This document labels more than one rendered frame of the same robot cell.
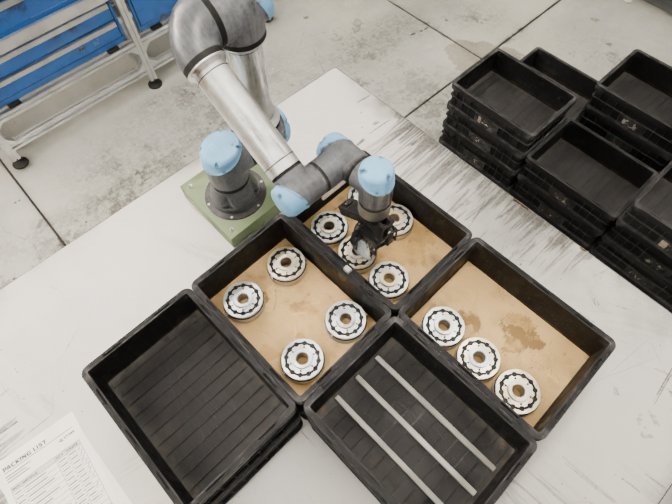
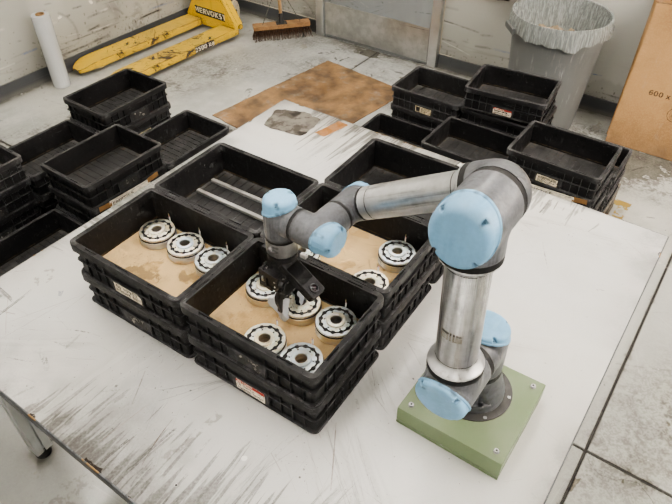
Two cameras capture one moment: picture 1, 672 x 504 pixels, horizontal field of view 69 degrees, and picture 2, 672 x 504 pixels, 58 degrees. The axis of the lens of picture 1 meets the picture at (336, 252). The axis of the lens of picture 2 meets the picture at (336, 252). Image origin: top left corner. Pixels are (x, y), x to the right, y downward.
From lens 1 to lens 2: 1.69 m
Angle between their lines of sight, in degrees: 76
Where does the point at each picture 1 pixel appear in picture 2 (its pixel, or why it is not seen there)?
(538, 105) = not seen: outside the picture
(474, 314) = (183, 282)
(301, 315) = (342, 259)
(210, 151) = (492, 317)
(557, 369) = (117, 256)
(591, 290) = (43, 371)
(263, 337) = (369, 242)
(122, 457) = not seen: hidden behind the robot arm
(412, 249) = (242, 326)
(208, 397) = not seen: hidden behind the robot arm
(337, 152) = (321, 215)
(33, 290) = (616, 284)
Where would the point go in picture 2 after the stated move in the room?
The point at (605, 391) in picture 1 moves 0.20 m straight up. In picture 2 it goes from (70, 292) to (48, 240)
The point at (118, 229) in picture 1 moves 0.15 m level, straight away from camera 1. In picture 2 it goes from (587, 349) to (645, 377)
